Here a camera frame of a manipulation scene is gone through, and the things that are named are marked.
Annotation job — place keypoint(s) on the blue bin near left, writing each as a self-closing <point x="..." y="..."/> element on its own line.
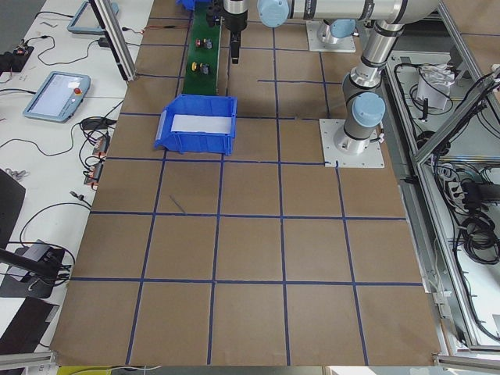
<point x="198" y="105"/>

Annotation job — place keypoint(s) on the white foam pad left bin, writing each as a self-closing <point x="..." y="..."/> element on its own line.
<point x="205" y="124"/>

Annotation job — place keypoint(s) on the green conveyor belt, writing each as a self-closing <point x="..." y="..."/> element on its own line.
<point x="205" y="24"/>

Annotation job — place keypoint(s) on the teach pendant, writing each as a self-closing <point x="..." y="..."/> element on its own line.
<point x="85" y="22"/>
<point x="58" y="98"/>

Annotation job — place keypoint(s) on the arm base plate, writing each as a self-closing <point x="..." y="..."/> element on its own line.
<point x="340" y="151"/>
<point x="346" y="45"/>

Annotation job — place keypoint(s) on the black monitor stand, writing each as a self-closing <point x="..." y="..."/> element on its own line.
<point x="35" y="269"/>

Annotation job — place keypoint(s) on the crumpled white paper bag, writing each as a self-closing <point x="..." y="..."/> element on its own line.
<point x="434" y="85"/>

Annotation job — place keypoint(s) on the teach pendant far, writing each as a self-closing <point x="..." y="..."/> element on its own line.
<point x="85" y="22"/>

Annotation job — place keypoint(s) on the teach pendant near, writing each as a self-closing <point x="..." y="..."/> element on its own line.
<point x="58" y="98"/>

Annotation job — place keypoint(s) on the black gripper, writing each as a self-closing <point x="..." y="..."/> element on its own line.
<point x="235" y="23"/>

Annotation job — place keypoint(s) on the aluminium frame post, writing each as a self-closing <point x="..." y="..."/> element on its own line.
<point x="107" y="20"/>

